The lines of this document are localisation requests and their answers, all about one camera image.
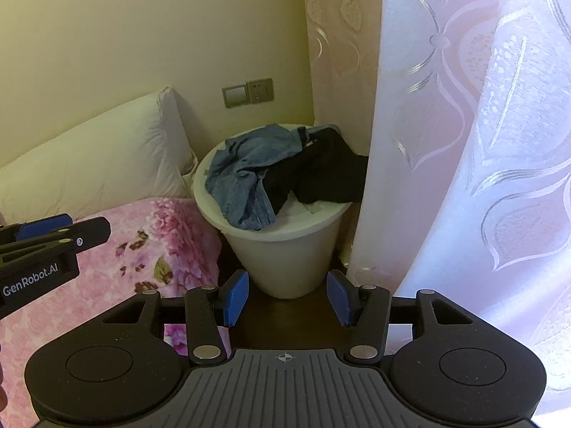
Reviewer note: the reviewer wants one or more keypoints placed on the pink patterned curtain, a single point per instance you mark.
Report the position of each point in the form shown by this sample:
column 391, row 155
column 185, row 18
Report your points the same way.
column 343, row 53

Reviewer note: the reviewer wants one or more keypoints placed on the pink floral blanket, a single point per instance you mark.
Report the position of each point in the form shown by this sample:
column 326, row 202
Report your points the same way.
column 134, row 254

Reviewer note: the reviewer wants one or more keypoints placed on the wall power socket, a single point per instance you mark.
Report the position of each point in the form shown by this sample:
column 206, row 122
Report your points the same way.
column 260, row 90

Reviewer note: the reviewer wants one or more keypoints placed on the blue jeans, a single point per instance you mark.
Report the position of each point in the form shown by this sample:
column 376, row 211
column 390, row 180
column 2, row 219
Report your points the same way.
column 243, row 169

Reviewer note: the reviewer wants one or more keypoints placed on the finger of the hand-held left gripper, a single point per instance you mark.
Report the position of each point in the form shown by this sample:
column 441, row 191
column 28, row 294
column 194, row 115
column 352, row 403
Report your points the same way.
column 44, row 226
column 91, row 232

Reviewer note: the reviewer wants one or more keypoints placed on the wall light switch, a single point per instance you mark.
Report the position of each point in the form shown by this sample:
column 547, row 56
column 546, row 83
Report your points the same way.
column 236, row 95

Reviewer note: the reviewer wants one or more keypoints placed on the white pillow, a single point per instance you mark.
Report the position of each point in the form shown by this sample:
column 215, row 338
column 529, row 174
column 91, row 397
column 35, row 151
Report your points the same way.
column 98, row 156

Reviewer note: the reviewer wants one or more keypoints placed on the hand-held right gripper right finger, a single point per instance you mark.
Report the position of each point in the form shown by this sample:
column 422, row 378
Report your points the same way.
column 339, row 296

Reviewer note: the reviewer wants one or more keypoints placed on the white cloth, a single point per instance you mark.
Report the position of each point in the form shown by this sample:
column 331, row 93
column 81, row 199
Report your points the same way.
column 308, row 207

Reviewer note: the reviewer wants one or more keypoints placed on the black garment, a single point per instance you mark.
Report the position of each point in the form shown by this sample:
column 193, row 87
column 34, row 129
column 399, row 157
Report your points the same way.
column 321, row 169

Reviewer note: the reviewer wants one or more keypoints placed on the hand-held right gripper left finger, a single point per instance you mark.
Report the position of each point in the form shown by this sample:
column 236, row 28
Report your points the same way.
column 236, row 296

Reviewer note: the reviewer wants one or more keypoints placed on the white sheer curtain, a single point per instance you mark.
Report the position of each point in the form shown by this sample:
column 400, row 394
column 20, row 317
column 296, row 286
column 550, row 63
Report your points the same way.
column 468, row 142

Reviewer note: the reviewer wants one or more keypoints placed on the white round bin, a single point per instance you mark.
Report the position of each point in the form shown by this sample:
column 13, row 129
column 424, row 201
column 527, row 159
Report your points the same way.
column 285, row 254

